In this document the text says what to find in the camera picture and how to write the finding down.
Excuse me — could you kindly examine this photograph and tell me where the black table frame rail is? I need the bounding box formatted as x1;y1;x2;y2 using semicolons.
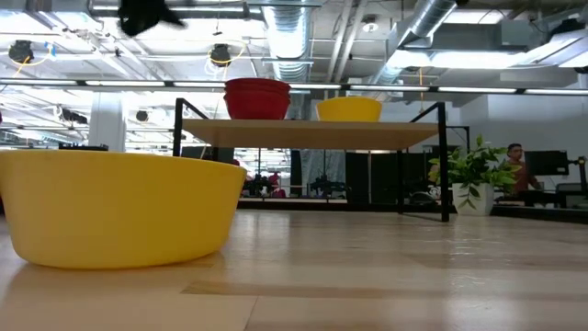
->
236;197;456;215

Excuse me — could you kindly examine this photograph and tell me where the black hanging cable reel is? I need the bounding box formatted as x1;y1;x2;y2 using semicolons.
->
209;42;233;67
7;39;36;64

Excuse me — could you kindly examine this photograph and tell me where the long strip light fixture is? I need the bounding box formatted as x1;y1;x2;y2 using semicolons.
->
0;77;588;97

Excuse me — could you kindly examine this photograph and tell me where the white building column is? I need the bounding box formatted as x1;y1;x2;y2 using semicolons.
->
88;91;127;152

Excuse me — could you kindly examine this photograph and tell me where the black office partition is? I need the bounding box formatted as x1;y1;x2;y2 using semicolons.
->
345;150;431;205

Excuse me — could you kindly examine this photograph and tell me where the green potted plant white pot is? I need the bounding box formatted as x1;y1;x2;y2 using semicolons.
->
427;133;523;217

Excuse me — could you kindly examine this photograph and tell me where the black aluminium side frame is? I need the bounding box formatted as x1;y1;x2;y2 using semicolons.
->
491;204;588;225

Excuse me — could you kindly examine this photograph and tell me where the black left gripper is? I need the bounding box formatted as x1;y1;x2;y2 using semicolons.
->
117;0;187;38

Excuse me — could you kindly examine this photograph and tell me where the grey rectangular air duct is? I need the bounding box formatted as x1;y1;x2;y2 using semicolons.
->
398;21;537;52

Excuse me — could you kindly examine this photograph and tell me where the silver ribbed air duct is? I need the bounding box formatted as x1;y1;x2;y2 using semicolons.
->
262;4;315;121
362;0;463;100

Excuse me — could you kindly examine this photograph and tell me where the black office desk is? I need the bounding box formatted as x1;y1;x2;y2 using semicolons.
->
521;182;588;209

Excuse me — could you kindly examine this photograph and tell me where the yellow plastic bowl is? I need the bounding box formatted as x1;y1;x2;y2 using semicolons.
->
315;96;383;123
0;149;248;270

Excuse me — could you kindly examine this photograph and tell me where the black flat panel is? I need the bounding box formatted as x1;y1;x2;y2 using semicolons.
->
180;145;236;165

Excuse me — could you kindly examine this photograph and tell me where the black computer monitor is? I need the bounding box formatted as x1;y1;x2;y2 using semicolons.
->
524;150;571;177

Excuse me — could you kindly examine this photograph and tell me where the wooden shelf black metal frame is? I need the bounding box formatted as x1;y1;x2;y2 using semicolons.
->
172;97;470;223

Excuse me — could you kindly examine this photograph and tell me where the person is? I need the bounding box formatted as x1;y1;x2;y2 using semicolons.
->
504;143;542;195

